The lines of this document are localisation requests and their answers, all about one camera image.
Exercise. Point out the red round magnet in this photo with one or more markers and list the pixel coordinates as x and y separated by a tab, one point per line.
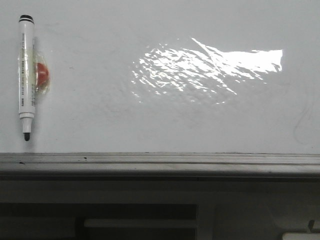
42	74

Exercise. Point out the white whiteboard marker pen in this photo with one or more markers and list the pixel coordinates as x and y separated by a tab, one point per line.
26	75

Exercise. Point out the white whiteboard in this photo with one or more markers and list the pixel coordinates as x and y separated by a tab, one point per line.
203	76

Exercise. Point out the grey aluminium marker tray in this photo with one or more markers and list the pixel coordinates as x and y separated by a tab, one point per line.
159	165

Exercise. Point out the white box at bottom right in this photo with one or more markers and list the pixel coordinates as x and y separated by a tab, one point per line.
300	236

